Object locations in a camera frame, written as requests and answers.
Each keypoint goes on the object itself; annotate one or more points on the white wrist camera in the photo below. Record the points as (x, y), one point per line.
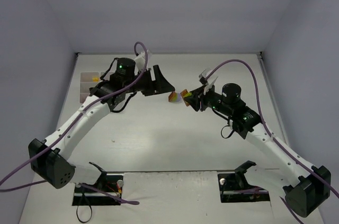
(140, 61)
(207, 83)

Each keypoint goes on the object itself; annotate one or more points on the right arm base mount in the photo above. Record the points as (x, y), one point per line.
(234, 188)

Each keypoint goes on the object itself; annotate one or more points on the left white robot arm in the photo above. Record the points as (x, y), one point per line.
(50, 156)

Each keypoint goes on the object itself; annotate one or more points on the brown sloped lego brick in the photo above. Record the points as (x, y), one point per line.
(172, 97)

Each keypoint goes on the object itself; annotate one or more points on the small brown lego brick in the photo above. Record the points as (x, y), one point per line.
(184, 92)

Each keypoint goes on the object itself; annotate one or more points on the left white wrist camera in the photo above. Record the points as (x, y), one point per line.
(140, 61)

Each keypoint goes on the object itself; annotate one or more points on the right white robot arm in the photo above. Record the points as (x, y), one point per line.
(303, 186)

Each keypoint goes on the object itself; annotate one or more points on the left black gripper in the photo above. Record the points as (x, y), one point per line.
(154, 81)

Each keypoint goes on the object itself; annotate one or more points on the lavender lego brick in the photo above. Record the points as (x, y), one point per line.
(177, 97)

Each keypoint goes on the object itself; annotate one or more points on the green lego brick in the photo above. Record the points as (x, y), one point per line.
(188, 94)

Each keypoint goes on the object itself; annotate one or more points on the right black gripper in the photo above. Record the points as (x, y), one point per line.
(201, 99)

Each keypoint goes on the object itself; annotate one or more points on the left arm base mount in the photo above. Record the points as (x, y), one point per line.
(109, 183)

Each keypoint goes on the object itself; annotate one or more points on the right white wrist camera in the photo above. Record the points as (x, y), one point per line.
(207, 83)

